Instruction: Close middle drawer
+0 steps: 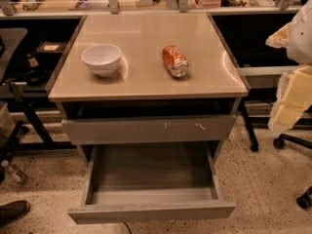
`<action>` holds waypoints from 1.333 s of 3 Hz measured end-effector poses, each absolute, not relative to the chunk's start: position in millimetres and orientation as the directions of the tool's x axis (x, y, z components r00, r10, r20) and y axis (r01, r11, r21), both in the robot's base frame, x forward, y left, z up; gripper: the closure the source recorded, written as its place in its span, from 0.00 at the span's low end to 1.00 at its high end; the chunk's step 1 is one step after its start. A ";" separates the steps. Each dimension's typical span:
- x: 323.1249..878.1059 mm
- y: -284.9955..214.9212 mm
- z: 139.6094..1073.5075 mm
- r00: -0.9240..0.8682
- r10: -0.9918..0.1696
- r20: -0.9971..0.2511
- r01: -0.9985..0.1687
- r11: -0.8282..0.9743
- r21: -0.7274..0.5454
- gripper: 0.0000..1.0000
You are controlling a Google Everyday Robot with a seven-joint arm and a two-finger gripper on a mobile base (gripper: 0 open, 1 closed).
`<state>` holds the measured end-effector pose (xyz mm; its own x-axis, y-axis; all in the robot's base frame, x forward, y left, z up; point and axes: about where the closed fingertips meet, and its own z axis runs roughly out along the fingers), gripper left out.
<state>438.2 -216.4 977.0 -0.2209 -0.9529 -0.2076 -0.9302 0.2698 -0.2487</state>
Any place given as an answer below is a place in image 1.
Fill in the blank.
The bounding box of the grey drawer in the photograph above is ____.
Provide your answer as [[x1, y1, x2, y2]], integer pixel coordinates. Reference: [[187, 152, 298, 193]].
[[68, 142, 236, 224], [61, 115, 236, 145]]

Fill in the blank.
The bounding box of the black office chair base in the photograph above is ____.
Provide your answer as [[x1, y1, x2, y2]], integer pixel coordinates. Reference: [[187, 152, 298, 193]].
[[273, 134, 312, 210]]

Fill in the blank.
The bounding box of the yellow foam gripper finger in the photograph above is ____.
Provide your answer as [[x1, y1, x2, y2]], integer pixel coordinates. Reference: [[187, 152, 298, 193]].
[[265, 22, 312, 133]]

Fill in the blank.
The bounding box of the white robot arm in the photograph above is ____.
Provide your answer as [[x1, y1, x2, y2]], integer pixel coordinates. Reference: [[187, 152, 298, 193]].
[[265, 0, 312, 133]]

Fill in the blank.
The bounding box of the grey top drawer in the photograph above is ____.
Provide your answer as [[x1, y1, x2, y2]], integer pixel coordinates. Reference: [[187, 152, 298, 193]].
[[61, 115, 236, 145]]

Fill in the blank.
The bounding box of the white bowl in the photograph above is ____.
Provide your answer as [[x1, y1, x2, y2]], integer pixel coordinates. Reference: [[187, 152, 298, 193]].
[[81, 44, 122, 77]]

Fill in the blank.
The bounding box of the grey drawer cabinet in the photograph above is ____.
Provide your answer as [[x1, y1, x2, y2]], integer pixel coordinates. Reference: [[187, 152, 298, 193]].
[[45, 12, 252, 168]]

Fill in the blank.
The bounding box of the dark shoe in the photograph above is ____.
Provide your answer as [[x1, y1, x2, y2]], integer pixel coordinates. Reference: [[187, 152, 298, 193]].
[[0, 200, 30, 226]]

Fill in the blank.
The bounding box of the orange soda can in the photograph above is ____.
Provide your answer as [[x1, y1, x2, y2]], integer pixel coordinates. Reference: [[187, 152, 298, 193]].
[[162, 45, 189, 78]]

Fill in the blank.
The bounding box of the clear plastic bottle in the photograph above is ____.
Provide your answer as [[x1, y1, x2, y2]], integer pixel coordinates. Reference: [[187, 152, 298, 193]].
[[1, 160, 26, 184]]

